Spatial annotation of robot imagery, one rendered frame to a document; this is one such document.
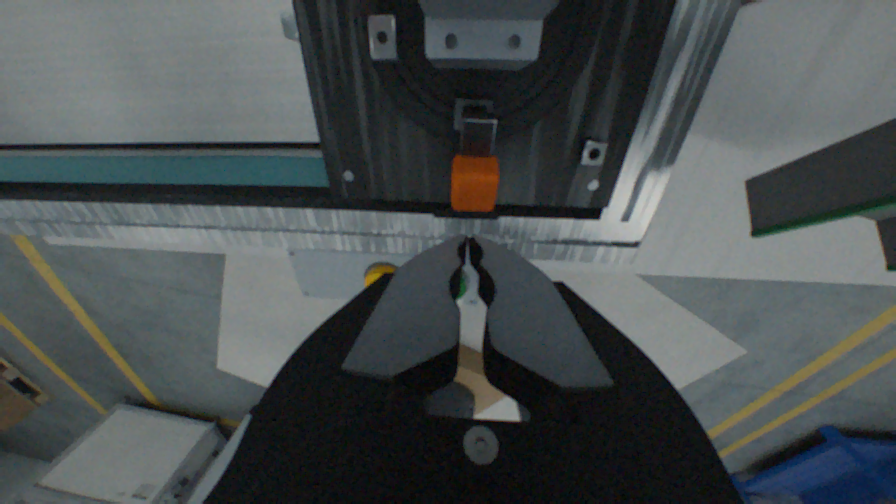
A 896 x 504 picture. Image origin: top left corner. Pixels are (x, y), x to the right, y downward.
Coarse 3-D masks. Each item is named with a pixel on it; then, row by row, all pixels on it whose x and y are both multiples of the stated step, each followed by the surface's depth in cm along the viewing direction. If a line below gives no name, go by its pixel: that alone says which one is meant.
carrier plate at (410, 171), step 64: (320, 0) 15; (640, 0) 14; (320, 64) 17; (640, 64) 16; (320, 128) 19; (384, 128) 19; (576, 128) 18; (384, 192) 21; (448, 192) 21; (512, 192) 21; (576, 192) 20
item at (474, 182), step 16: (464, 112) 14; (480, 112) 14; (464, 128) 10; (480, 128) 10; (464, 144) 10; (480, 144) 10; (464, 160) 11; (480, 160) 11; (496, 160) 11; (464, 176) 10; (480, 176) 10; (496, 176) 10; (464, 192) 10; (480, 192) 10; (496, 192) 11; (464, 208) 11; (480, 208) 11
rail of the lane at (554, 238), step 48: (0, 192) 28; (48, 192) 28; (96, 192) 28; (144, 192) 28; (192, 192) 28; (240, 192) 28; (288, 192) 28; (144, 240) 27; (192, 240) 26; (240, 240) 26; (288, 240) 26; (336, 240) 25; (384, 240) 25; (432, 240) 24; (528, 240) 25; (576, 240) 24; (624, 240) 24
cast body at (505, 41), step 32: (448, 0) 7; (480, 0) 7; (512, 0) 7; (544, 0) 7; (448, 32) 9; (480, 32) 9; (512, 32) 9; (448, 64) 11; (480, 64) 10; (512, 64) 10
